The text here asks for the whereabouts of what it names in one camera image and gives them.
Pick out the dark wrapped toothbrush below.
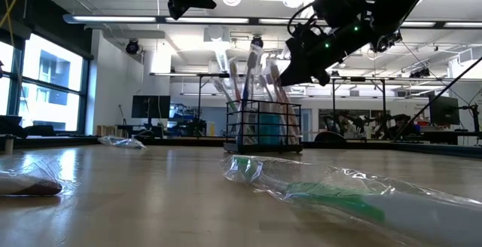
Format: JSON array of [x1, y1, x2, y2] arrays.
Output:
[[0, 155, 82, 197]]

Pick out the black ceiling spotlight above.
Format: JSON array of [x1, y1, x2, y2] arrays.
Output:
[[371, 30, 403, 54], [249, 35, 264, 52], [125, 38, 142, 56]]

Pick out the black background rig frame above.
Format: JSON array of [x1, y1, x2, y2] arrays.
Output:
[[149, 72, 482, 142]]

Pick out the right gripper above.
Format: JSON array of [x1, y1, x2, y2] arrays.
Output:
[[279, 20, 374, 87]]

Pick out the black monitor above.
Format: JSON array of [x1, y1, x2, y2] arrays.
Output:
[[130, 94, 172, 120], [428, 93, 461, 127]]

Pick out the hanging yellow cable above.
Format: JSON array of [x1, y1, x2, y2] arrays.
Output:
[[0, 0, 29, 48]]

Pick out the teal mouthwash bottle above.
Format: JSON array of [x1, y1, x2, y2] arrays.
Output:
[[265, 113, 282, 145], [255, 113, 274, 145]]

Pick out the long ceiling light strip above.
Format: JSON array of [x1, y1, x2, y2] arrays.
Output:
[[63, 13, 482, 29]]

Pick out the wooden blocks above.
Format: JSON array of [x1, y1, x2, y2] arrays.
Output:
[[96, 125, 130, 138]]

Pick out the large window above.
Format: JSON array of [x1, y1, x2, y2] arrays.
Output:
[[0, 32, 91, 134]]

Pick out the black background robot arms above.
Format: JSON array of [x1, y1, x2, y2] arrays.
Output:
[[323, 109, 400, 142]]

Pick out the black aluminium table frame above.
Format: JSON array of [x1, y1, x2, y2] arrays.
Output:
[[0, 133, 482, 160]]

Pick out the black wire caddy basket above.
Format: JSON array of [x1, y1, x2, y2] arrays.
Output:
[[224, 99, 304, 154]]

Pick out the black camera cable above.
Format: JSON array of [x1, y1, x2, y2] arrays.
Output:
[[287, 1, 322, 37]]

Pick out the green wrapped toothbrush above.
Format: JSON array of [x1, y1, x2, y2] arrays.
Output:
[[218, 154, 482, 247]]

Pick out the person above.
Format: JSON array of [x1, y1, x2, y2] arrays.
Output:
[[391, 113, 422, 142]]

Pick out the purple toothbrush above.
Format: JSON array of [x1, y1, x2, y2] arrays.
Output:
[[96, 135, 148, 151]]

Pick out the thin black cable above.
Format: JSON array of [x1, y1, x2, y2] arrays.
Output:
[[392, 56, 482, 141]]

